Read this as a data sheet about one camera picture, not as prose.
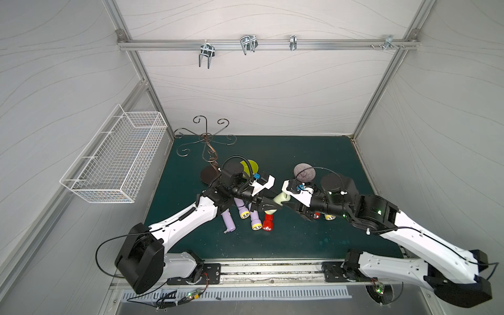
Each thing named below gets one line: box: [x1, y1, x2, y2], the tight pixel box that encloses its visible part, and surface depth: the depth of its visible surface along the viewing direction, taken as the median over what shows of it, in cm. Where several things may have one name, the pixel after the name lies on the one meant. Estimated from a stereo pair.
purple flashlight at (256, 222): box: [250, 210, 263, 231], surface depth 86 cm
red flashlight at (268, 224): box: [262, 213, 274, 232], surface depth 86 cm
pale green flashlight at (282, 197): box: [273, 191, 292, 207], surface depth 63 cm
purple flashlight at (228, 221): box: [220, 208, 237, 234], surface depth 86 cm
